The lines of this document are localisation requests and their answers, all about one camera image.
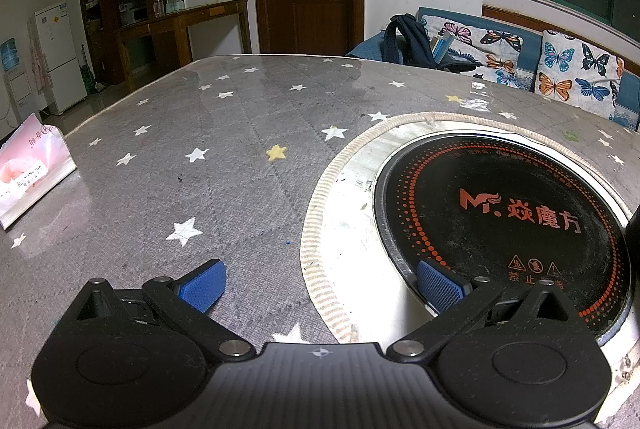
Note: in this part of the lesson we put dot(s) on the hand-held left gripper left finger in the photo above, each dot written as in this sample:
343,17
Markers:
205,284

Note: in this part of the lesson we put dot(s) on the dark green bag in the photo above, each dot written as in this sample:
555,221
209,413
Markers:
460,63

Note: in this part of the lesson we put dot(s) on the round black induction cooktop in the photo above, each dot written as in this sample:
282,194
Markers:
500,189

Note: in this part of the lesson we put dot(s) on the grey star-print table cover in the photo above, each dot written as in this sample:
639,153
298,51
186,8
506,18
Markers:
225,119

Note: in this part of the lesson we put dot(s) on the large glass jar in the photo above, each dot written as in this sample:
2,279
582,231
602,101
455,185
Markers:
175,0

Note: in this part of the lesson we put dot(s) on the pink tissue pack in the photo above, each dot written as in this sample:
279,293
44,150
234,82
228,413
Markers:
30,169

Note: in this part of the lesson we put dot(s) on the blue sofa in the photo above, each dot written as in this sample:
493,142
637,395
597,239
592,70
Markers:
531,51

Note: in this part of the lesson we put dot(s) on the green broom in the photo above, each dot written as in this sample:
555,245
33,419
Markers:
86,74

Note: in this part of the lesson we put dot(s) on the wooden side table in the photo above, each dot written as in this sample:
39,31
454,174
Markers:
200,11

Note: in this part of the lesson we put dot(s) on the long butterfly-print cushion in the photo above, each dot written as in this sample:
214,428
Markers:
480,44

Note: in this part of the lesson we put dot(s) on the dark blue backpack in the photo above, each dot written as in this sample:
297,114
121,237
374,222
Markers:
415,44

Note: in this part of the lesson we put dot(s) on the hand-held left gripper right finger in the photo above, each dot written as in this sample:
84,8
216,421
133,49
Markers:
442,284

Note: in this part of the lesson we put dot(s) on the square butterfly-print cushion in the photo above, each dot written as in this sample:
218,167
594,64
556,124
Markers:
575,74

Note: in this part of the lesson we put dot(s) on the white refrigerator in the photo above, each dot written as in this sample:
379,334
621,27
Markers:
60,59

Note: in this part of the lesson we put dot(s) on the small glass jar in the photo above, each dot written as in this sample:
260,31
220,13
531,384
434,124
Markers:
158,6

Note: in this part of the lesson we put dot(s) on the pink hanging cloth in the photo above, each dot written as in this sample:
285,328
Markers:
36,54

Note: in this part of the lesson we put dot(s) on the stack of books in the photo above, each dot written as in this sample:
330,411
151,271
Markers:
442,45

